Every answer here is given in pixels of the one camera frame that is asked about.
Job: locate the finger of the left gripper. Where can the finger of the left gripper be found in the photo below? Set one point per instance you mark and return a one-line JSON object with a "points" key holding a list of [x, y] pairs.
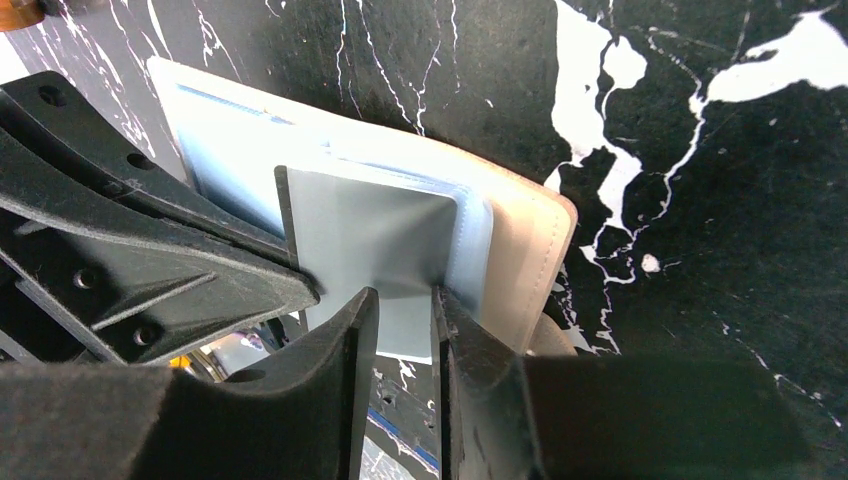
{"points": [[128, 287], [50, 117]]}

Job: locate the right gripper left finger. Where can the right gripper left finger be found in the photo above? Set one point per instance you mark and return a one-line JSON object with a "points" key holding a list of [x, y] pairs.
{"points": [[299, 413]]}

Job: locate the beige leather card holder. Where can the beige leather card holder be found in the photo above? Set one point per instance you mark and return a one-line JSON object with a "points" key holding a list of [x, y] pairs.
{"points": [[363, 205]]}

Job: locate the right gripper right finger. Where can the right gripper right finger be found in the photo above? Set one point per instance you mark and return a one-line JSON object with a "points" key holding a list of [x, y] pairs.
{"points": [[506, 415]]}

